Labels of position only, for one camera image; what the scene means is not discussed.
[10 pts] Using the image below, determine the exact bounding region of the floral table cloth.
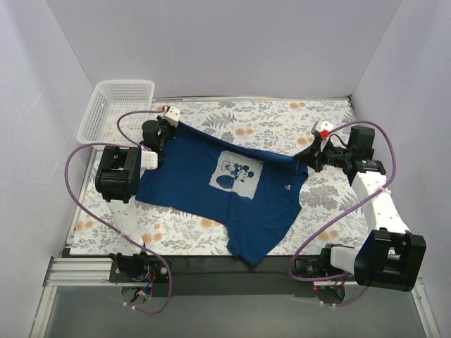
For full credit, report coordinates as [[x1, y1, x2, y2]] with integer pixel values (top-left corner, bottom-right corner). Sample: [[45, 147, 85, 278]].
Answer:
[[67, 100, 367, 256]]

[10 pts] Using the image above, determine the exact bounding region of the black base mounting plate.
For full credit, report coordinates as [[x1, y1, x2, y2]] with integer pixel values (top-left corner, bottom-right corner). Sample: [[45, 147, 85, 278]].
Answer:
[[109, 256, 361, 299]]

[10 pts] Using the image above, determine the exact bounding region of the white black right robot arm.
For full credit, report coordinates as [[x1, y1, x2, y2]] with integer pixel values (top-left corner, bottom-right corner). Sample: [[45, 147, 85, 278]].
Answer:
[[289, 120, 426, 292]]

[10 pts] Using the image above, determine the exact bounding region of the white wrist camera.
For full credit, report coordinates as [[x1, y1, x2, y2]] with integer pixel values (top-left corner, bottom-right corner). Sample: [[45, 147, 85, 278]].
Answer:
[[162, 106, 182, 127], [311, 120, 334, 149]]

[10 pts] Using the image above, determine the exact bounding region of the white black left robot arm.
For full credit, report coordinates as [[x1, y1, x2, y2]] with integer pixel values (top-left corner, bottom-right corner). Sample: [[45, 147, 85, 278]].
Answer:
[[95, 118, 177, 282]]

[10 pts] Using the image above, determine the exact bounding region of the white plastic basket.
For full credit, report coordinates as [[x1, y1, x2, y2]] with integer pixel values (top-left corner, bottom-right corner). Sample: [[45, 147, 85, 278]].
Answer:
[[76, 80, 155, 146]]

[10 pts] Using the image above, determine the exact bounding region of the blue printed t-shirt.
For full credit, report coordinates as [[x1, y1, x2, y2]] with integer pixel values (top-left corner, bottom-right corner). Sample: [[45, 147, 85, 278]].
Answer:
[[136, 123, 308, 265]]

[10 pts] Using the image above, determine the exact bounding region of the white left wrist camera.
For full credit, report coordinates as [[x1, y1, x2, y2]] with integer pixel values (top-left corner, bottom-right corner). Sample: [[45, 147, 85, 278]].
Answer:
[[162, 106, 182, 127]]

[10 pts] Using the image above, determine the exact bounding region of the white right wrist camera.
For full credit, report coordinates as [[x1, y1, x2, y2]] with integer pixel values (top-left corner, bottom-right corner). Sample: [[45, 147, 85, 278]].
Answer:
[[311, 120, 334, 149]]

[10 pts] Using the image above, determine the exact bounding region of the aluminium frame rail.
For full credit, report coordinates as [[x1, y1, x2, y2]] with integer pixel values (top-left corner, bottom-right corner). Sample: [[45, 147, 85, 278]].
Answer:
[[44, 256, 424, 286]]

